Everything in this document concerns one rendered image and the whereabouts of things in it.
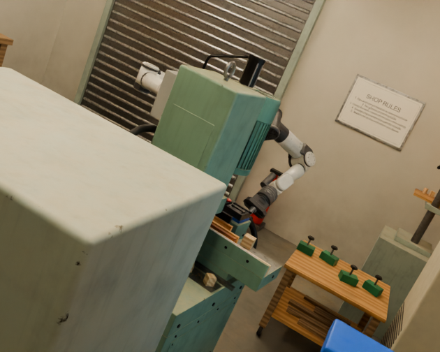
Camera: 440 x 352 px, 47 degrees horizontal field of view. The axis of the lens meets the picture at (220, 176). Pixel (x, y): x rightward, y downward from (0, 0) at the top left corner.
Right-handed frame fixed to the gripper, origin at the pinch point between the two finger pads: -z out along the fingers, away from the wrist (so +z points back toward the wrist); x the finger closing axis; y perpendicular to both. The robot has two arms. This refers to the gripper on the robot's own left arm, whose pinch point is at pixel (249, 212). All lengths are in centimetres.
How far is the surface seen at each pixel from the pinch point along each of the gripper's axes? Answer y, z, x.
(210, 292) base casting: 23, -58, -13
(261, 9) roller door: -78, 252, 135
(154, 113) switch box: 66, -48, 39
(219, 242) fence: 24.7, -40.2, -2.1
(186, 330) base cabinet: 18, -72, -15
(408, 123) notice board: -73, 250, -35
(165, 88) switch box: 73, -44, 41
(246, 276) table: 24, -43, -19
